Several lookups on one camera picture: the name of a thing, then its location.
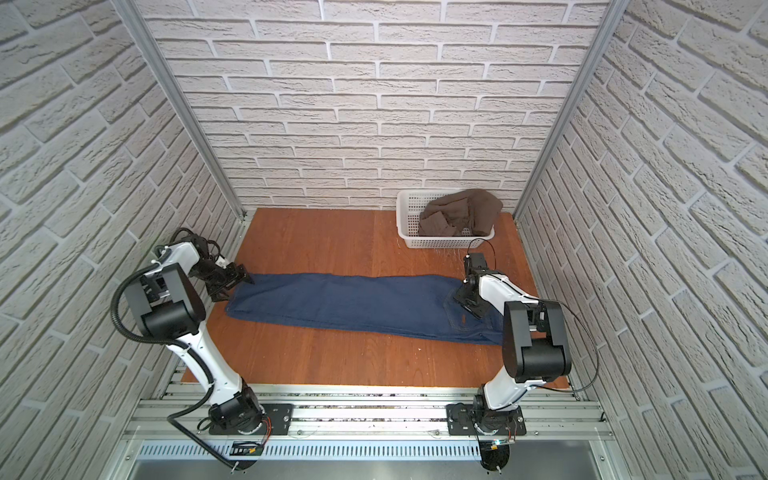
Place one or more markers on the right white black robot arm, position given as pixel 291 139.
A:
pixel 535 347

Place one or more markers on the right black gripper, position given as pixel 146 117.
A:
pixel 460 296

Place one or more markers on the aluminium mounting rail frame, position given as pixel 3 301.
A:
pixel 368 423

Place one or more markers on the blue denim jeans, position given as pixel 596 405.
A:
pixel 421 307

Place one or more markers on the left aluminium corner post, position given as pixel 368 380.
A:
pixel 141 34

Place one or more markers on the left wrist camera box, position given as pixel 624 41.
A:
pixel 206 249

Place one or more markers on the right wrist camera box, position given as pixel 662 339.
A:
pixel 475 264

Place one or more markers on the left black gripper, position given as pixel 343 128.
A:
pixel 237 274

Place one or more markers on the right aluminium corner post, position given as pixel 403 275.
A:
pixel 592 58

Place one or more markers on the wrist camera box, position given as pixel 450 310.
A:
pixel 206 249
pixel 475 264

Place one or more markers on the aluminium corner post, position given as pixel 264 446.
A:
pixel 592 58
pixel 141 34

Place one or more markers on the brown trousers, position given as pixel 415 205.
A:
pixel 448 216

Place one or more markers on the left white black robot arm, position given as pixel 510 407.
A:
pixel 160 305

